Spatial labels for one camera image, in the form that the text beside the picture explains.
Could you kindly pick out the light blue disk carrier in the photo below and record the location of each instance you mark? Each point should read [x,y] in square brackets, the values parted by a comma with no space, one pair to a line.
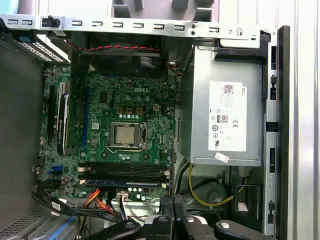
[55,230]

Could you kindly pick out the black case fan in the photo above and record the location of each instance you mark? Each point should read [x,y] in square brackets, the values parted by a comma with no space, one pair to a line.
[120,62]

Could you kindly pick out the black graphics card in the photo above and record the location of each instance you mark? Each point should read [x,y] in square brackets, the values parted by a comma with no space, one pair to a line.
[62,125]

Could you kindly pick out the blue SATA port block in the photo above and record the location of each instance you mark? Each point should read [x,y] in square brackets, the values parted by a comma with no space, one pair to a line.
[56,172]

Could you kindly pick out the silver power supply unit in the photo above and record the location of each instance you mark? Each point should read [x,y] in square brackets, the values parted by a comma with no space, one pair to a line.
[200,112]

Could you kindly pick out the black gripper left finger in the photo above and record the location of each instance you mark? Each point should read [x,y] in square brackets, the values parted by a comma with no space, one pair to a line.
[167,212]

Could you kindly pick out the black open PC case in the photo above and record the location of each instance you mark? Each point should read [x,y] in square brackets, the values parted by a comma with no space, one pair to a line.
[283,125]

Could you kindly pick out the perforated metal drive cage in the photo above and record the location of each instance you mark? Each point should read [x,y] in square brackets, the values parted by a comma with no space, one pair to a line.
[22,225]

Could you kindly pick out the black CPU socket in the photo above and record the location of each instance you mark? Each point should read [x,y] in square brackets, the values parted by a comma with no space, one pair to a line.
[144,136]

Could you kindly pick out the silver CPU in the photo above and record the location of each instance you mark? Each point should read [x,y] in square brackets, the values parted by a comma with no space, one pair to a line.
[125,135]

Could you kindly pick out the white expansion slot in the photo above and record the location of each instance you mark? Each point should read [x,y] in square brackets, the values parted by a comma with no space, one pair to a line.
[61,88]

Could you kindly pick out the RAM slot with white clips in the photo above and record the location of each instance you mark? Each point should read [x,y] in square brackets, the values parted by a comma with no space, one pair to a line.
[122,171]
[163,185]

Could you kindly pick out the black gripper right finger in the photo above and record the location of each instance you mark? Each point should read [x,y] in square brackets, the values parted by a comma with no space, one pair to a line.
[180,212]

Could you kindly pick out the black expansion slot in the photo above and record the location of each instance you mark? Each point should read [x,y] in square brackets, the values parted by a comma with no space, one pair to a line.
[52,117]

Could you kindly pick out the green motherboard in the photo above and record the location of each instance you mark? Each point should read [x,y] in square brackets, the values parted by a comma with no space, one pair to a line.
[100,112]

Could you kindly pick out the black latch clip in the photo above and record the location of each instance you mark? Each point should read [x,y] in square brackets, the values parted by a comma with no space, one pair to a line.
[51,22]

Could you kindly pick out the grey parts rack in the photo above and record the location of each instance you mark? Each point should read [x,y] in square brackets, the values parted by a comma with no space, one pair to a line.
[205,10]

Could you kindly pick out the RAM slot with black clips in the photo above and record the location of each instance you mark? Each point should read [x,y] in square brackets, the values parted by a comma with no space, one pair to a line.
[122,177]
[122,165]

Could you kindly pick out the metal socket cover frame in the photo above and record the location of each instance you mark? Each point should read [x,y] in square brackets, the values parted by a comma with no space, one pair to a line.
[112,136]

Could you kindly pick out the perforated slot cover bracket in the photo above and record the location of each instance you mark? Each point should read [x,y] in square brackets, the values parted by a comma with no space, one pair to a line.
[42,51]

